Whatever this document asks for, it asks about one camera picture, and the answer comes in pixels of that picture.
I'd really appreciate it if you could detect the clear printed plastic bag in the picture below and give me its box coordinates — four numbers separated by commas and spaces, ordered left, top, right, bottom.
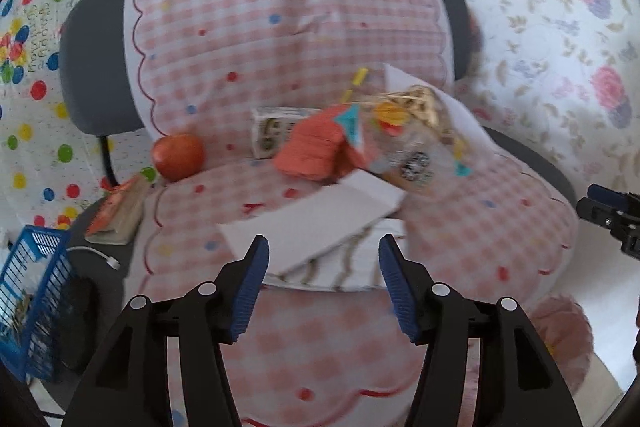
340, 84, 476, 196

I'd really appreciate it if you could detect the orange snack packet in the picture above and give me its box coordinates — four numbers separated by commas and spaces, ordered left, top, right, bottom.
274, 104, 371, 182

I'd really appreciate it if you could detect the orange cover book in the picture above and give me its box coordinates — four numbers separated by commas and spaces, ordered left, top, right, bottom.
84, 172, 153, 247

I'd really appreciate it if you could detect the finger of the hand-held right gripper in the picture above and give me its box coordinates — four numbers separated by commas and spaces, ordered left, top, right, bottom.
576, 197, 640, 234
586, 183, 640, 208

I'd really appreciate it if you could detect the pink checkered seat cover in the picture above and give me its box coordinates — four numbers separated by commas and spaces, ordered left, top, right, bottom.
135, 147, 576, 427

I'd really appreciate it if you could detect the red apple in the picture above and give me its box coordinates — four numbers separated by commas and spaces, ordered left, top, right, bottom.
151, 134, 206, 182

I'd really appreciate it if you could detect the floral cloth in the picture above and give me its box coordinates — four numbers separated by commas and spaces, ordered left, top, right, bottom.
425, 0, 640, 228

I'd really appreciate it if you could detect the white beige striped paper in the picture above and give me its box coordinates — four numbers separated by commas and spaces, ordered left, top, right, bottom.
265, 219, 408, 293

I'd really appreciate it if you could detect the grey office chair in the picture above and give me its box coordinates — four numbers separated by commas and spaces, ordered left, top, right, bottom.
59, 0, 578, 303

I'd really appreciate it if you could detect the yellow paper strip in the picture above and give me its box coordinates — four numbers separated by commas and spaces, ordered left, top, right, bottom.
340, 68, 370, 105

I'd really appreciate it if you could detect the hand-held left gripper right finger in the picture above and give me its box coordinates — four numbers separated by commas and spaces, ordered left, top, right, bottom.
377, 234, 583, 427

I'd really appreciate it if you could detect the white milk carton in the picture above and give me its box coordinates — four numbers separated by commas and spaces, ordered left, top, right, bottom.
250, 106, 321, 159

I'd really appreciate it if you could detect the white charging cable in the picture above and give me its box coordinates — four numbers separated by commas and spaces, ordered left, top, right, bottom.
65, 246, 122, 270

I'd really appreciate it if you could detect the pink fuzzy cloth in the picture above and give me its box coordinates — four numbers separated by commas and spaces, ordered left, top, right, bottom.
527, 294, 593, 400

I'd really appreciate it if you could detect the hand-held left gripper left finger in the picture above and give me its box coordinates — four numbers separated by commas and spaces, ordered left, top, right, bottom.
60, 234, 271, 427

